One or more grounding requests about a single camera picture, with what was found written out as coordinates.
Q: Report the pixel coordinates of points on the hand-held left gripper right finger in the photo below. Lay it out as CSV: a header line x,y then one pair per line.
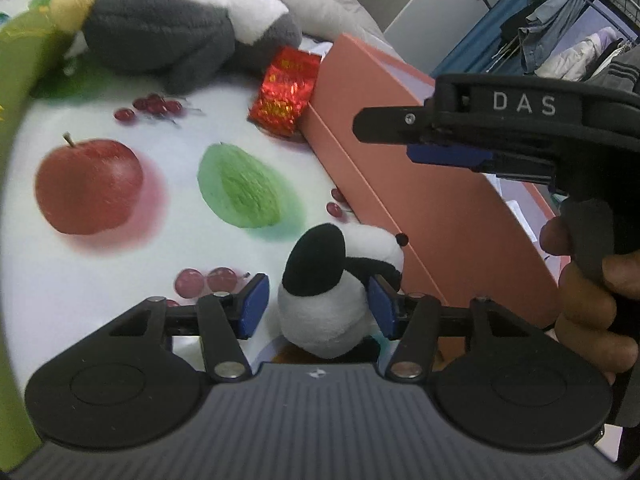
x,y
384,310

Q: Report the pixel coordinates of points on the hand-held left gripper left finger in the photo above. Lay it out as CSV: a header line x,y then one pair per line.
x,y
252,306

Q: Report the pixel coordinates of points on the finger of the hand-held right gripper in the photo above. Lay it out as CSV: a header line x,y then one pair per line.
x,y
390,125

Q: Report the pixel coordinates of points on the pink cardboard box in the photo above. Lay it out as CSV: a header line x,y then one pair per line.
x,y
400,160

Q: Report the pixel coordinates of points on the black and white panda plush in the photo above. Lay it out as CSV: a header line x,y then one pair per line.
x,y
320,310

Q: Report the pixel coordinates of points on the person's right hand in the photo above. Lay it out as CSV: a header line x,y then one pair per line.
x,y
580,295

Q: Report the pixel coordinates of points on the white puffer jacket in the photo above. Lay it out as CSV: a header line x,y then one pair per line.
x,y
580,55

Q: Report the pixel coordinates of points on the dark grey striped garment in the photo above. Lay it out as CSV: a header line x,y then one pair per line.
x,y
620,72

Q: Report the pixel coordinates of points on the blue denim jacket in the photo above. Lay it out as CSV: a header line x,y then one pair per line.
x,y
545,25

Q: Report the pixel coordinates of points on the hanging clothes on rack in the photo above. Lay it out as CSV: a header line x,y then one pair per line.
x,y
480,45

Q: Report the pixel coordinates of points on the red foil packet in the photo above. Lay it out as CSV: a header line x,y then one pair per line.
x,y
285,90

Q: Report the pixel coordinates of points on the black hanging garment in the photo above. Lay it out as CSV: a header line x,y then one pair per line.
x,y
515,25

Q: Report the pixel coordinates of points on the white wardrobe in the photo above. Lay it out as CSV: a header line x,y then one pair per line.
x,y
430,15

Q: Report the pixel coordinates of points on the fruit printed bed sheet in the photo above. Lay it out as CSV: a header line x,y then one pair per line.
x,y
150,240

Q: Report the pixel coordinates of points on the grey and white plush toy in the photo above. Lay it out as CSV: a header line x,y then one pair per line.
x,y
165,35

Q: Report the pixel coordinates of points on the green plush toy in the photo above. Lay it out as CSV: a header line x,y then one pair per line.
x,y
25,60

